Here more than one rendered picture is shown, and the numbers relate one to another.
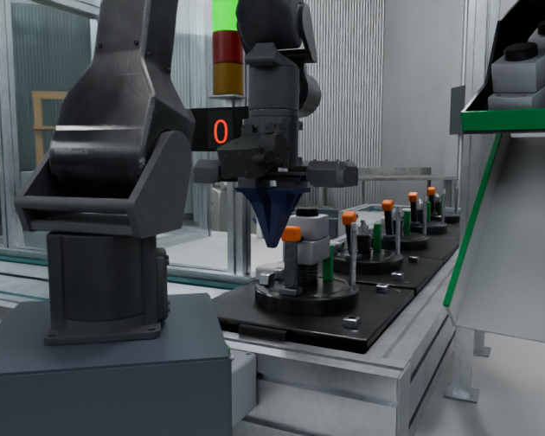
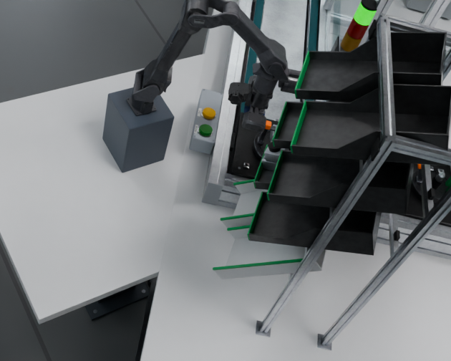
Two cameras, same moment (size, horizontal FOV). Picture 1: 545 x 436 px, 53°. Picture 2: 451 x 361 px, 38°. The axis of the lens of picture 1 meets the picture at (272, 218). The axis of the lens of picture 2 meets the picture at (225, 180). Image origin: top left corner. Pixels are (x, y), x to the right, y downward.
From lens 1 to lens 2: 1.66 m
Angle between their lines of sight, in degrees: 63
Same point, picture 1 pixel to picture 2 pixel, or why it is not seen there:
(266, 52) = (255, 69)
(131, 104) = (148, 75)
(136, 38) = (157, 63)
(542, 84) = (270, 161)
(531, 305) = (245, 210)
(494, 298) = (249, 200)
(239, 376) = (201, 142)
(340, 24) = not seen: outside the picture
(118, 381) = (119, 116)
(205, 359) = (127, 126)
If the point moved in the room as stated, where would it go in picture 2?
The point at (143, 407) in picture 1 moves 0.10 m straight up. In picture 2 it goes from (121, 122) to (124, 98)
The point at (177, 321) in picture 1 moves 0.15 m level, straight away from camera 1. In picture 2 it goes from (147, 116) to (195, 104)
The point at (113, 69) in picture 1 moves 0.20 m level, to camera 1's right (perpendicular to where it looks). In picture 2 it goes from (154, 65) to (176, 123)
